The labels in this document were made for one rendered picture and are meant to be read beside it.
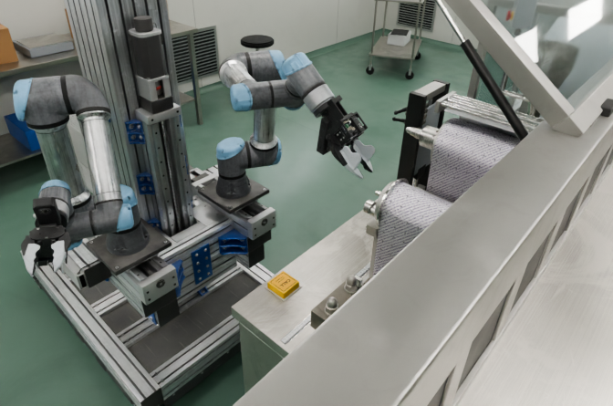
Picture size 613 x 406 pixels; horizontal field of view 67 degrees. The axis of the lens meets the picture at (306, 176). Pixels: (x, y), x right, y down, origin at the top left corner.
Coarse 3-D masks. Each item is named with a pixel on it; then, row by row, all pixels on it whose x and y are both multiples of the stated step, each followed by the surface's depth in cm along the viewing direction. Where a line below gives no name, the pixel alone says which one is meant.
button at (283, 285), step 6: (276, 276) 142; (282, 276) 142; (288, 276) 142; (270, 282) 140; (276, 282) 140; (282, 282) 140; (288, 282) 140; (294, 282) 140; (270, 288) 140; (276, 288) 138; (282, 288) 138; (288, 288) 138; (294, 288) 140; (282, 294) 137; (288, 294) 139
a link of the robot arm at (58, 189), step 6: (54, 180) 126; (42, 186) 125; (48, 186) 123; (54, 186) 123; (60, 186) 124; (66, 186) 127; (42, 192) 122; (48, 192) 121; (54, 192) 121; (60, 192) 122; (66, 192) 125; (60, 198) 120; (66, 198) 122; (72, 210) 127
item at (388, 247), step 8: (384, 240) 118; (392, 240) 116; (384, 248) 119; (392, 248) 117; (400, 248) 115; (376, 256) 123; (384, 256) 120; (392, 256) 118; (376, 264) 124; (384, 264) 122; (376, 272) 125
